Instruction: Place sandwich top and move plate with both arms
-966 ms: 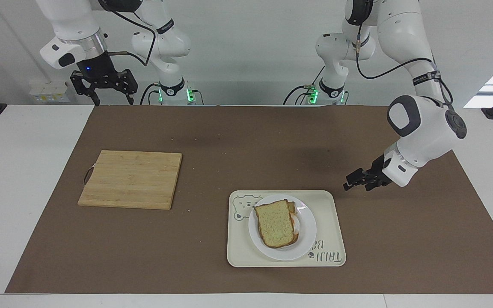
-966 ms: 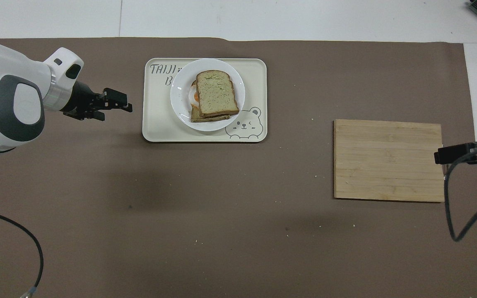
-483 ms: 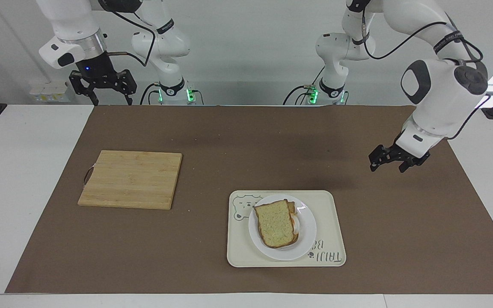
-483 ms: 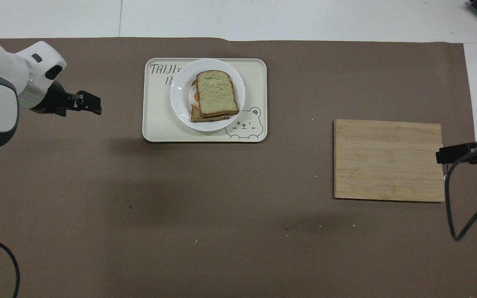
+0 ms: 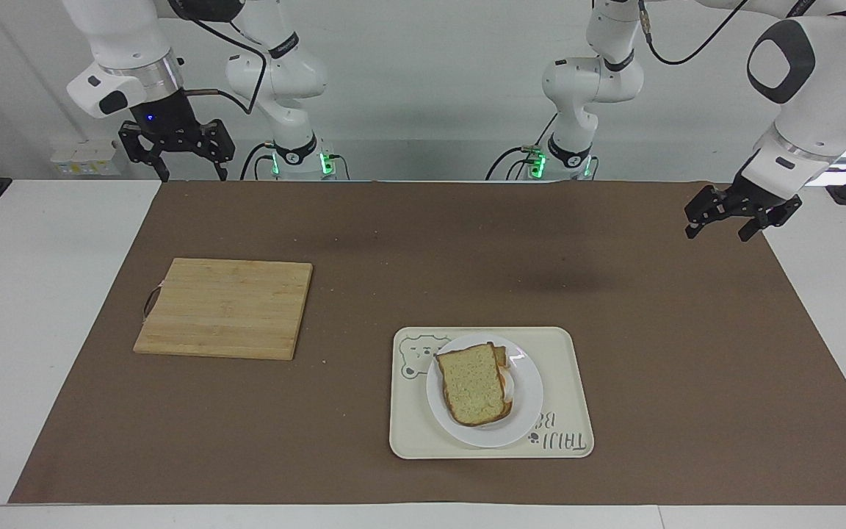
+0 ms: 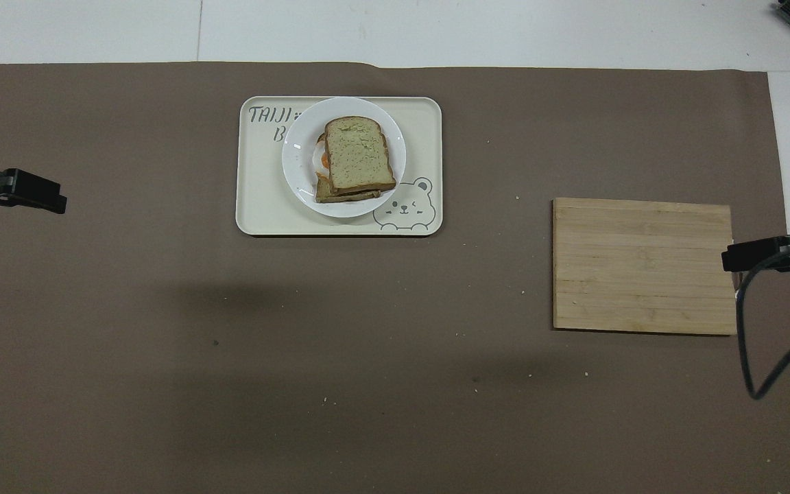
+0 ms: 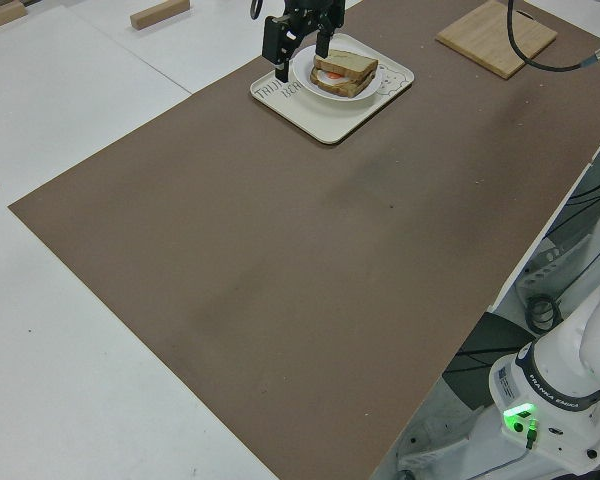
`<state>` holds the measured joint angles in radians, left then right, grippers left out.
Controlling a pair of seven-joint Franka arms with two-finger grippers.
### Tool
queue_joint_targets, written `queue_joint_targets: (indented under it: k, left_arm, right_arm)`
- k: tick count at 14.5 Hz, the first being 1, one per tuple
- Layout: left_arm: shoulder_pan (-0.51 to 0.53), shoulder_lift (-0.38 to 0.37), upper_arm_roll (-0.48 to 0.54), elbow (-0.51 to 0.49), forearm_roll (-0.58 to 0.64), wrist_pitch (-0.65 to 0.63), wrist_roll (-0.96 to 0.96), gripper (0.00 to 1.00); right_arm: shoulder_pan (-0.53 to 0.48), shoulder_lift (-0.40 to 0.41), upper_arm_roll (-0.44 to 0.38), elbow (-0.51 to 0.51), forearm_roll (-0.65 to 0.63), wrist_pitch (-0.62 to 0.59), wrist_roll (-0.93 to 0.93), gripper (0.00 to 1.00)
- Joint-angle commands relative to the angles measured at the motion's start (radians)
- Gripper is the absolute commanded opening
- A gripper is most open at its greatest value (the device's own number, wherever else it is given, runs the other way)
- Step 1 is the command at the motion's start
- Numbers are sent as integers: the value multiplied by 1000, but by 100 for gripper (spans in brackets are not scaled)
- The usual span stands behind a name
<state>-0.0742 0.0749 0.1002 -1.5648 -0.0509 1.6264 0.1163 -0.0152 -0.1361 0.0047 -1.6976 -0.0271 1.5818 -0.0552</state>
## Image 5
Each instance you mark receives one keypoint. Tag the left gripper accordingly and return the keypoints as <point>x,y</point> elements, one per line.
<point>750,195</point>

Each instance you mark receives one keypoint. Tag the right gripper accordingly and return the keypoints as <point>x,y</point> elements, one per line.
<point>167,117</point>

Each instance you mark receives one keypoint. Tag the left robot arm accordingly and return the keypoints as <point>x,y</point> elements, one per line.
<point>827,95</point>

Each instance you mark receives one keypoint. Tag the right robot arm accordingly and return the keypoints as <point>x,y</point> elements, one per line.
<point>129,37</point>

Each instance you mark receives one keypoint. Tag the white round plate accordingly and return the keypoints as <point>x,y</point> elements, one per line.
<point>526,411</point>

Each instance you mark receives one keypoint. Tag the wooden cutting board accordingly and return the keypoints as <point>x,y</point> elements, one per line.
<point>225,308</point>

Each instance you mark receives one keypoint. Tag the cream plastic tray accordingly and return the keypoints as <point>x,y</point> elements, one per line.
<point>562,389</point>

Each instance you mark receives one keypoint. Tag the bread slice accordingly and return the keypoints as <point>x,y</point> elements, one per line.
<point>501,355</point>
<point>471,386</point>

